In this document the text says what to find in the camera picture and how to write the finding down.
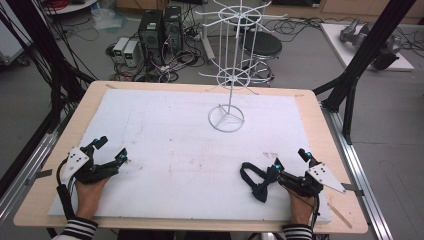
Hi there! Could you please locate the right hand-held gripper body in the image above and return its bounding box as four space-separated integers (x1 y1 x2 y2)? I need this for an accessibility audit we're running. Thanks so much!
277 162 347 198

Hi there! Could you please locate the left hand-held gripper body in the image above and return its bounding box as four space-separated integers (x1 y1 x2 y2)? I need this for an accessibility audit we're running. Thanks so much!
60 145 120 185

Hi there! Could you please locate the dark blue bow tie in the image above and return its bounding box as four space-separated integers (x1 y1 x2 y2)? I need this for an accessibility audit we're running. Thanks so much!
239 161 280 204

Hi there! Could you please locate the person's left hand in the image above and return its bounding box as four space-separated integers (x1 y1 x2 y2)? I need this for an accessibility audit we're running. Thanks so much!
75 177 112 221

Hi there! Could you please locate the person's right hand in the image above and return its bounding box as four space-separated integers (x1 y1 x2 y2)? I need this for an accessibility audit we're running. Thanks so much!
285 189 316 226

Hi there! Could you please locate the metal table clip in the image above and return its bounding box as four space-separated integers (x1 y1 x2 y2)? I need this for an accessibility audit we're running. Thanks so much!
340 182 365 198
24 168 54 187

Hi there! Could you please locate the thin wooden stick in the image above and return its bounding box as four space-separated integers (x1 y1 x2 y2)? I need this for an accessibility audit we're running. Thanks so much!
326 201 353 230

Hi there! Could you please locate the white foam mat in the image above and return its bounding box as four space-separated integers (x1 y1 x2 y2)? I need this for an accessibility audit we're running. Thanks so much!
47 87 333 224

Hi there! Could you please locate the grey bench power supply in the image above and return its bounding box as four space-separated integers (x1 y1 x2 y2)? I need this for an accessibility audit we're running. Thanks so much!
123 40 141 68
112 36 131 65

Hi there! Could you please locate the white floor platform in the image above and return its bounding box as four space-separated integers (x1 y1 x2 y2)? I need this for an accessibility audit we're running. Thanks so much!
319 22 416 73

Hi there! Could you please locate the black round stool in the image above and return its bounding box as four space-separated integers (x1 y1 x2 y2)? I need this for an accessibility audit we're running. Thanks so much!
238 30 284 85

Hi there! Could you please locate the black computer tower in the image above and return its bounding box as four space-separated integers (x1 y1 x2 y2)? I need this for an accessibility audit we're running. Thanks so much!
162 5 184 54
137 9 165 66

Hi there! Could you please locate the clear plastic bag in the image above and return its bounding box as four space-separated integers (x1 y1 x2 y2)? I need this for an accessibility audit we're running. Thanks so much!
90 4 130 35

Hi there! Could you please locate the grey equipment case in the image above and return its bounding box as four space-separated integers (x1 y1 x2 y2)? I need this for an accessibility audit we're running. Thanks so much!
0 6 33 67

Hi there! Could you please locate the round white table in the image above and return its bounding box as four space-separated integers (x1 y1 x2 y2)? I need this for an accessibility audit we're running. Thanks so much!
42 0 100 16

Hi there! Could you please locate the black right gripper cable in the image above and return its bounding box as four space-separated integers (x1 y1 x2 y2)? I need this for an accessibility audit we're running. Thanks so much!
310 194 322 234

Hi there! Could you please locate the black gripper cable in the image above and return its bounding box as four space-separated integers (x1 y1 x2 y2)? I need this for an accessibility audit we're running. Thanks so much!
55 157 77 222
310 194 322 234

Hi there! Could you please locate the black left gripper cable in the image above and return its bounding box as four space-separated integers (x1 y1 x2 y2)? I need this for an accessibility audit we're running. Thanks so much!
55 157 77 222

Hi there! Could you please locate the aluminium rail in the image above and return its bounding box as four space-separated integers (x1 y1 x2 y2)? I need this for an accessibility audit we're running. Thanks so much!
0 111 73 221
320 101 396 240

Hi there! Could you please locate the white wire display rack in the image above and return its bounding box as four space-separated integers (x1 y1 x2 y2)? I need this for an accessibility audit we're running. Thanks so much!
194 0 290 134

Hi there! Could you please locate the black metal frame strut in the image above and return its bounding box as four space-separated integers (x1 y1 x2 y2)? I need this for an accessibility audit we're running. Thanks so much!
0 0 98 198
312 0 418 146

